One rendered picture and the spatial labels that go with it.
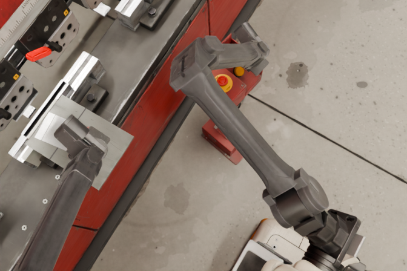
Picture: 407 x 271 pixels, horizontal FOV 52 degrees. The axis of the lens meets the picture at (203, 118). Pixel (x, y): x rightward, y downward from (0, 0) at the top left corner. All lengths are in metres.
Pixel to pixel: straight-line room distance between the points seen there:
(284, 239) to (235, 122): 1.12
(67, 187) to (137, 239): 1.32
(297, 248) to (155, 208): 0.74
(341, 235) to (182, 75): 0.48
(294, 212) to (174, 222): 1.33
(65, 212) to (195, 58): 0.39
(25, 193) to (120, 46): 0.57
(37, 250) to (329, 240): 0.58
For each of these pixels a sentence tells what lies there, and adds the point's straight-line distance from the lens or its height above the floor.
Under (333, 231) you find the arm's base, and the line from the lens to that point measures 0.95.
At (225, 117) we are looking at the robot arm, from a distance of 0.84.
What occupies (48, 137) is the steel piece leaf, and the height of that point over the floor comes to 1.00.
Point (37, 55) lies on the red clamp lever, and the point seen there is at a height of 1.31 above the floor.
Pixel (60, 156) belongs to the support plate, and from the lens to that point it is 1.28.
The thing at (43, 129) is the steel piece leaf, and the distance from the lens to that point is 1.32.
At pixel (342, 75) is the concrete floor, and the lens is 2.46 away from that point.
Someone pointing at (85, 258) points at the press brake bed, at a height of 0.05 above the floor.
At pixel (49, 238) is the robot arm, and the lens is 0.82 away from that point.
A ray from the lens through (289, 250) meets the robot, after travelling 1.90.
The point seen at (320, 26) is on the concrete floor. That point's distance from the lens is 2.57.
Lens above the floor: 2.16
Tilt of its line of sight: 72 degrees down
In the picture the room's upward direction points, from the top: 7 degrees counter-clockwise
